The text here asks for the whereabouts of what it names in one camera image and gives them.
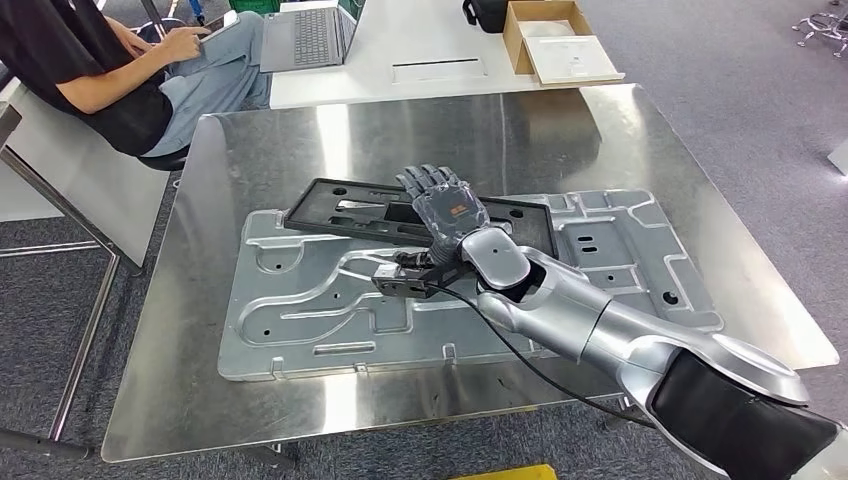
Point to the grey laptop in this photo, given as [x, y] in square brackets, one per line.
[305, 36]

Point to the white flat box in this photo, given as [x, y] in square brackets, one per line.
[573, 60]

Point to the black bag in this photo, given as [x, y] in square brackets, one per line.
[487, 13]

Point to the stamped silver metal panel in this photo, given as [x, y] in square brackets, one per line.
[318, 311]

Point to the steel workbench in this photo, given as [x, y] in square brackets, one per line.
[331, 146]

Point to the brown cardboard box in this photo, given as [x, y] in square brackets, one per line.
[523, 20]

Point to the steel table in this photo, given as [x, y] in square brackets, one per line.
[79, 172]

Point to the person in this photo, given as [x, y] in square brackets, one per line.
[99, 79]

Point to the black stool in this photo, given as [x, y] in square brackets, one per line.
[162, 162]

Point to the black plastic frame part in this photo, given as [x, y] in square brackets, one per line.
[344, 212]

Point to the chrome chair base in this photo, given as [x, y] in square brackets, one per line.
[821, 26]

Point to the white desk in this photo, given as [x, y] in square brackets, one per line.
[411, 53]

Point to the white illuminated plinth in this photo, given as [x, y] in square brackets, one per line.
[840, 158]

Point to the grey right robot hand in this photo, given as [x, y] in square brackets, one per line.
[447, 208]

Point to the yellow floor tape outline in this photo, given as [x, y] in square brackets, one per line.
[510, 473]

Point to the smartphone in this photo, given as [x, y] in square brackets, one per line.
[222, 25]

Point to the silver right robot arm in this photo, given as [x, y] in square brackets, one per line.
[596, 318]

